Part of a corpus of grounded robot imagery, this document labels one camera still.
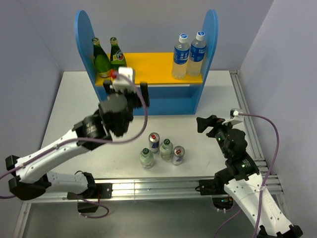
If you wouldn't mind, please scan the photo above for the right clear glass bottle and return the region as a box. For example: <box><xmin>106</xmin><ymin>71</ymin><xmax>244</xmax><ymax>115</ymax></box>
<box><xmin>159</xmin><ymin>138</ymin><xmax>173</xmax><ymax>160</ymax></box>

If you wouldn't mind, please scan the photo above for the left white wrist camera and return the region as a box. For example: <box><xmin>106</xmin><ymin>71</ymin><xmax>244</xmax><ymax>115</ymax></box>
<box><xmin>110</xmin><ymin>66</ymin><xmax>136</xmax><ymax>93</ymax></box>

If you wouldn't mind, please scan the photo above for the green Perrier bottle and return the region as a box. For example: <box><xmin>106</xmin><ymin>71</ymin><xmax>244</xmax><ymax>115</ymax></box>
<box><xmin>109</xmin><ymin>37</ymin><xmax>127</xmax><ymax>71</ymax></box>
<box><xmin>92</xmin><ymin>37</ymin><xmax>111</xmax><ymax>78</ymax></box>

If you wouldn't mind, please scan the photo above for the right Red Bull can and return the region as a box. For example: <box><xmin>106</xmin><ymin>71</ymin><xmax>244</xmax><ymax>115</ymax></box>
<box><xmin>172</xmin><ymin>146</ymin><xmax>185</xmax><ymax>165</ymax></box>

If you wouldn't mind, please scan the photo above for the purple cable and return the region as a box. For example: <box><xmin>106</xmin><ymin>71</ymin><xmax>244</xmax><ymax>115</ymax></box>
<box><xmin>212</xmin><ymin>112</ymin><xmax>280</xmax><ymax>238</ymax></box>
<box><xmin>0</xmin><ymin>73</ymin><xmax>149</xmax><ymax>219</ymax></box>

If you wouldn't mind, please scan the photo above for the red bull can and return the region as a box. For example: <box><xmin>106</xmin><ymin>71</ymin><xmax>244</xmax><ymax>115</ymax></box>
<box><xmin>149</xmin><ymin>132</ymin><xmax>160</xmax><ymax>153</ymax></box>
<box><xmin>172</xmin><ymin>146</ymin><xmax>185</xmax><ymax>165</ymax></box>

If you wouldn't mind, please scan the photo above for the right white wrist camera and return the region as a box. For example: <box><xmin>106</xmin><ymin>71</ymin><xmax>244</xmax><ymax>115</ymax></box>
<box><xmin>222</xmin><ymin>109</ymin><xmax>244</xmax><ymax>126</ymax></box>

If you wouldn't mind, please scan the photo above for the clear water bottle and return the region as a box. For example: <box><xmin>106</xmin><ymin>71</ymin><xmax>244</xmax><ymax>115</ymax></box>
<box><xmin>186</xmin><ymin>31</ymin><xmax>207</xmax><ymax>77</ymax></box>
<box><xmin>172</xmin><ymin>33</ymin><xmax>190</xmax><ymax>79</ymax></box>

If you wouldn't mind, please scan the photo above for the left clear water bottle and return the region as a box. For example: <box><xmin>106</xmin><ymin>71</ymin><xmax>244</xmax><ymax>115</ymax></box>
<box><xmin>172</xmin><ymin>33</ymin><xmax>190</xmax><ymax>79</ymax></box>

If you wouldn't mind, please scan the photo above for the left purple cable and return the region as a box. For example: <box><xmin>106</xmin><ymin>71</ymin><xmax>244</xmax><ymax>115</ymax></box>
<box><xmin>0</xmin><ymin>73</ymin><xmax>149</xmax><ymax>219</ymax></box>

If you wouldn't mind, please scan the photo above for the clear glass bottle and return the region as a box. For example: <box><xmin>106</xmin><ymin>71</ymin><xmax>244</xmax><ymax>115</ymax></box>
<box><xmin>159</xmin><ymin>138</ymin><xmax>173</xmax><ymax>160</ymax></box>
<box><xmin>139</xmin><ymin>148</ymin><xmax>154</xmax><ymax>169</ymax></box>

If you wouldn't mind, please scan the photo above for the aluminium front rail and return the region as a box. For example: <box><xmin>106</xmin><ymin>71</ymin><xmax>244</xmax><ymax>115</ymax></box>
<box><xmin>13</xmin><ymin>173</ymin><xmax>284</xmax><ymax>238</ymax></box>

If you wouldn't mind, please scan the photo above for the right clear water bottle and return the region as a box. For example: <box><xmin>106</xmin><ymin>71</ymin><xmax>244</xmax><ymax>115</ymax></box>
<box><xmin>186</xmin><ymin>31</ymin><xmax>207</xmax><ymax>77</ymax></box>

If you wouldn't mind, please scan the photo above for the left clear glass bottle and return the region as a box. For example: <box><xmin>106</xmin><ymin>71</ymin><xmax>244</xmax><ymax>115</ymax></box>
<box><xmin>139</xmin><ymin>148</ymin><xmax>154</xmax><ymax>169</ymax></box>

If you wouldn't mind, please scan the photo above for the aluminium side rail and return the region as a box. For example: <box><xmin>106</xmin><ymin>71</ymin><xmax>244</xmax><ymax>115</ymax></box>
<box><xmin>229</xmin><ymin>70</ymin><xmax>268</xmax><ymax>176</ymax></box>

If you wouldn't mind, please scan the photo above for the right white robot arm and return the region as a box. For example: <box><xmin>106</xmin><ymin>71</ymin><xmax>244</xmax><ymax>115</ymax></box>
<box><xmin>195</xmin><ymin>115</ymin><xmax>303</xmax><ymax>238</ymax></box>

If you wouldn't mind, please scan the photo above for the left Red Bull can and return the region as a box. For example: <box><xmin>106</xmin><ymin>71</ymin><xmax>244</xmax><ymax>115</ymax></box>
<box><xmin>149</xmin><ymin>132</ymin><xmax>160</xmax><ymax>153</ymax></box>

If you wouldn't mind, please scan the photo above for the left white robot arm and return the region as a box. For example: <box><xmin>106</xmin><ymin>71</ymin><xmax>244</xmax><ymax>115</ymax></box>
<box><xmin>5</xmin><ymin>77</ymin><xmax>150</xmax><ymax>201</ymax></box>

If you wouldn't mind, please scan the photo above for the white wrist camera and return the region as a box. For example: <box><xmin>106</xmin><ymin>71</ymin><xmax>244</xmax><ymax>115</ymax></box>
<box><xmin>110</xmin><ymin>66</ymin><xmax>136</xmax><ymax>93</ymax></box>
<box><xmin>222</xmin><ymin>109</ymin><xmax>244</xmax><ymax>126</ymax></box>

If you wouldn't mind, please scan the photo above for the blue and yellow wooden shelf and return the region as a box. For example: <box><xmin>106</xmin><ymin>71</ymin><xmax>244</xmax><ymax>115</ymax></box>
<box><xmin>74</xmin><ymin>9</ymin><xmax>218</xmax><ymax>116</ymax></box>

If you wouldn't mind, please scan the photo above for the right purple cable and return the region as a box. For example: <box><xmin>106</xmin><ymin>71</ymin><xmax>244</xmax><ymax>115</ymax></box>
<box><xmin>212</xmin><ymin>112</ymin><xmax>280</xmax><ymax>238</ymax></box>

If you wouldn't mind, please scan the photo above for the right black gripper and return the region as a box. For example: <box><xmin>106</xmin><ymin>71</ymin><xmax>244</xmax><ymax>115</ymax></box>
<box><xmin>196</xmin><ymin>114</ymin><xmax>237</xmax><ymax>158</ymax></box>

